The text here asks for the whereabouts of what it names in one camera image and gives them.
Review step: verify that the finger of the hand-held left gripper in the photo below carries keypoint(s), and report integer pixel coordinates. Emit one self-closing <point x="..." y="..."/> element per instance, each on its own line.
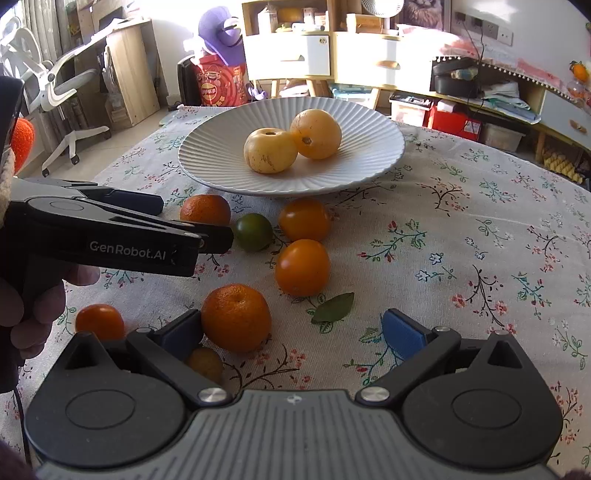
<point x="217" y="240"/>
<point x="138" y="203"/>

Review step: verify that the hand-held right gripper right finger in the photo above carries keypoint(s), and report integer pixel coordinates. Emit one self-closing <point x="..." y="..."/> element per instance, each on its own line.
<point x="404" y="334"/>

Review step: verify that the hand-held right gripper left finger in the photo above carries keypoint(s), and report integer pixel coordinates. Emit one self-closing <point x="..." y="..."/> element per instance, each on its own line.
<point x="184" y="330"/>

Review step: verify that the rough-skinned tangerine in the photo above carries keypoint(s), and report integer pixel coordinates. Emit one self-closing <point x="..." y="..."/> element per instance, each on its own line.
<point x="235" y="318"/>
<point x="205" y="210"/>

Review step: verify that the smooth orange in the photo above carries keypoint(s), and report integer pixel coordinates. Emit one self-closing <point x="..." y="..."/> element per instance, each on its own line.
<point x="302" y="267"/>
<point x="99" y="321"/>
<point x="304" y="220"/>

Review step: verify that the white ribbed plate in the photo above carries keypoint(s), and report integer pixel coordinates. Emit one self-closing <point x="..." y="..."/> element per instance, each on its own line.
<point x="360" y="152"/>

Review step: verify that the person's left hand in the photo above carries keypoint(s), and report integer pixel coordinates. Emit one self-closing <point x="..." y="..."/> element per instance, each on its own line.
<point x="41" y="337"/>

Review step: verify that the green tangerine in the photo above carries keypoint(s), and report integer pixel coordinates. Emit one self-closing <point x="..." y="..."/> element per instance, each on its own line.
<point x="254" y="233"/>

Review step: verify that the small yellow kumquat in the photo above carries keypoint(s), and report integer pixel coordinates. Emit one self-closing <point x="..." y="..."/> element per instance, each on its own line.
<point x="207" y="364"/>

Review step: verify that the green leaf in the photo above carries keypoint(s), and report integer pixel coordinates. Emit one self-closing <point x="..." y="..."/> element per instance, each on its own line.
<point x="332" y="309"/>

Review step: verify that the knit blanket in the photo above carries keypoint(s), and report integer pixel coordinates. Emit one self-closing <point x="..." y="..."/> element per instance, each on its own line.
<point x="5" y="184"/>

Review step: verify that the yellow apple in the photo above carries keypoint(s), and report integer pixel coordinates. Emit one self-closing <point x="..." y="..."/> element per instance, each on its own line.
<point x="318" y="134"/>
<point x="270" y="150"/>

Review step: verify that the orange plush toy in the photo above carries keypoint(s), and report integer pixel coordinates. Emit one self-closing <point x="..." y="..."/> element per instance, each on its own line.
<point x="22" y="138"/>

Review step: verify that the floral tablecloth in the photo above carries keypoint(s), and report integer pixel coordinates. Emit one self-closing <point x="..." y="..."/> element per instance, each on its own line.
<point x="461" y="230"/>

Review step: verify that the black heater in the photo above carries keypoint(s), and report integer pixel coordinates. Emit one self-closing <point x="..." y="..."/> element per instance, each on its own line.
<point x="187" y="83"/>

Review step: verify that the wooden desk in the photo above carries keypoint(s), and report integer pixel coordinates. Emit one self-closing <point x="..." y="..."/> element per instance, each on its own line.
<point x="129" y="69"/>

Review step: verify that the red gift bag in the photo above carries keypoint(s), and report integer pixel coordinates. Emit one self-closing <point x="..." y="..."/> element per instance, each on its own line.
<point x="221" y="85"/>

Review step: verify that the white office chair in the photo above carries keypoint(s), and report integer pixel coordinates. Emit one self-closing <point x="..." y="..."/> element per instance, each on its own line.
<point x="27" y="64"/>

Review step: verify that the purple plush toy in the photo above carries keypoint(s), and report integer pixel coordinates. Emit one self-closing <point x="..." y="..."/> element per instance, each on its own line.
<point x="217" y="27"/>

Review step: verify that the wooden shelf cabinet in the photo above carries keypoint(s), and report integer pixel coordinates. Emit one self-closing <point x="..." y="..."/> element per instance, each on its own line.
<point x="286" y="55"/>

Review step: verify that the teal lid storage box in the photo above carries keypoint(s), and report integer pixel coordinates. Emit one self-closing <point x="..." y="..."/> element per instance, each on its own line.
<point x="351" y="92"/>

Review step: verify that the grey curtain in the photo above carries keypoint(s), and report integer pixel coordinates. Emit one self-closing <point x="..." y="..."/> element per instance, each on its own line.
<point x="44" y="23"/>

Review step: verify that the red box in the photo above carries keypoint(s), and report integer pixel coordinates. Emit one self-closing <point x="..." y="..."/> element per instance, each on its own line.
<point x="455" y="122"/>

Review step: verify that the clear storage box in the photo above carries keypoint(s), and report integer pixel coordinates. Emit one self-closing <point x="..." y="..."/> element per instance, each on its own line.
<point x="503" y="136"/>

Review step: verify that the yellow toy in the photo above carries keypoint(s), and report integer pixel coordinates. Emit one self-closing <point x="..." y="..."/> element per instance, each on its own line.
<point x="561" y="166"/>

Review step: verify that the wooden drawer cabinet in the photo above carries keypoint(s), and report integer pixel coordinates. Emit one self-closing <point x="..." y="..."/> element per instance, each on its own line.
<point x="369" y="60"/>

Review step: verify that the black bag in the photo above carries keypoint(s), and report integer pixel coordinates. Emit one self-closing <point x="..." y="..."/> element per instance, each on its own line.
<point x="455" y="78"/>

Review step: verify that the wooden box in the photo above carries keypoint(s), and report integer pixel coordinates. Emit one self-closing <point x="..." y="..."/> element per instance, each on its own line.
<point x="364" y="23"/>

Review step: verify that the low wooden sideboard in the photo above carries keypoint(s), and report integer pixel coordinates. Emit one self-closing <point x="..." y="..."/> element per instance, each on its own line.
<point x="561" y="115"/>

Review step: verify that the white desk fan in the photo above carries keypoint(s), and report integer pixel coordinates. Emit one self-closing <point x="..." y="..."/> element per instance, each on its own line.
<point x="383" y="9"/>

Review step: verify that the pink lace cloth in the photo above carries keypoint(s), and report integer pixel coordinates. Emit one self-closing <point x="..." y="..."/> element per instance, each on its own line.
<point x="508" y="57"/>

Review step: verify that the framed cat picture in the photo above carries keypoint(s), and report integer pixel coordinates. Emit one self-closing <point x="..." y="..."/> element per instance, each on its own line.
<point x="425" y="14"/>

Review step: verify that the orange fruit decoration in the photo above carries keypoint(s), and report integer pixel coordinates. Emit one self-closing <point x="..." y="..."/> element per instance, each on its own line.
<point x="579" y="74"/>

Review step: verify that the wall power sockets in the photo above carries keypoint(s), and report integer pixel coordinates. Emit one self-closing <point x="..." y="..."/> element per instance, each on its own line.
<point x="489" y="27"/>

